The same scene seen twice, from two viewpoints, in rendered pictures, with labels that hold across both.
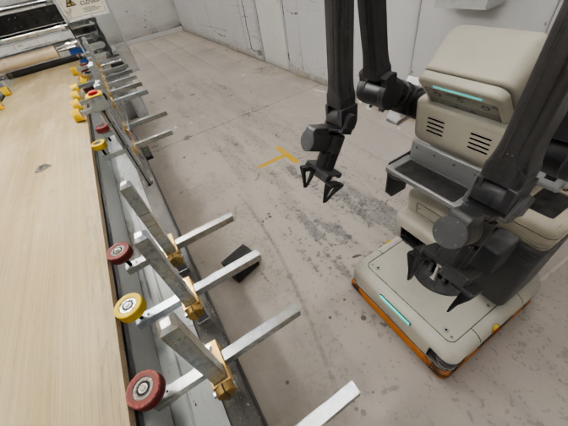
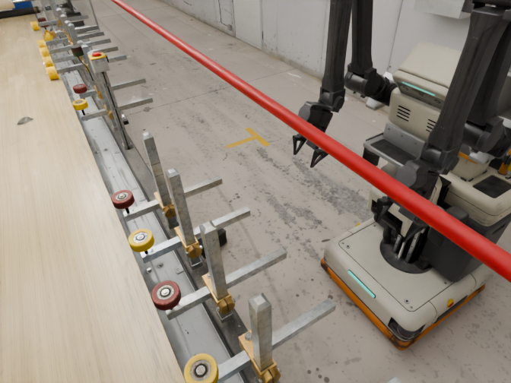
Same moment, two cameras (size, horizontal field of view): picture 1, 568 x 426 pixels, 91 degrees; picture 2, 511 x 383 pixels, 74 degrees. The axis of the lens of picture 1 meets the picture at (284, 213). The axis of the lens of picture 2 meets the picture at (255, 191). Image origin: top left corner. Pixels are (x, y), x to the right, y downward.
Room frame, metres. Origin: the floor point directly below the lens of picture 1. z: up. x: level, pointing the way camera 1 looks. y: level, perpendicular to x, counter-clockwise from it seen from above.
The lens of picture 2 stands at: (-0.35, 0.18, 1.74)
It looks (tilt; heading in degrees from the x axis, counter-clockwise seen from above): 40 degrees down; 354
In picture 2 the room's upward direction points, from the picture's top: 3 degrees counter-clockwise
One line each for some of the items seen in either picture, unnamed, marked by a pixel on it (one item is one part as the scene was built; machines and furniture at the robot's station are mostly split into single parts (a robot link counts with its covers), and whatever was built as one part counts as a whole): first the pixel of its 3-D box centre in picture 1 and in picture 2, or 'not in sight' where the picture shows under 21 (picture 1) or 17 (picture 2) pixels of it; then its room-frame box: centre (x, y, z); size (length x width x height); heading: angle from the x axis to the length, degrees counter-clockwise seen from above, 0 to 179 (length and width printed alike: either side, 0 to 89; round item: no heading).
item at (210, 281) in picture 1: (203, 286); (198, 232); (0.54, 0.32, 0.81); 0.43 x 0.03 x 0.04; 113
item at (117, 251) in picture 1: (125, 259); (125, 206); (0.69, 0.60, 0.85); 0.08 x 0.08 x 0.11
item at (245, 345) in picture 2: not in sight; (258, 357); (0.05, 0.16, 0.82); 0.14 x 0.06 x 0.05; 23
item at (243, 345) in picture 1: (232, 352); (230, 281); (0.31, 0.22, 0.80); 0.43 x 0.03 x 0.04; 113
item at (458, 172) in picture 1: (434, 186); (401, 161); (0.59, -0.46, 0.99); 0.28 x 0.16 x 0.22; 23
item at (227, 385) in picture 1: (218, 369); (218, 292); (0.28, 0.26, 0.81); 0.14 x 0.06 x 0.05; 23
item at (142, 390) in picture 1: (153, 394); (169, 302); (0.23, 0.40, 0.85); 0.08 x 0.08 x 0.11
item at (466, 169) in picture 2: not in sight; (458, 153); (0.75, -0.83, 0.87); 0.23 x 0.15 x 0.11; 23
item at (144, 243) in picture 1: (179, 287); (185, 226); (0.49, 0.35, 0.91); 0.04 x 0.04 x 0.48; 23
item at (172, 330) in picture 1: (210, 366); (218, 280); (0.26, 0.25, 0.89); 0.04 x 0.04 x 0.48; 23
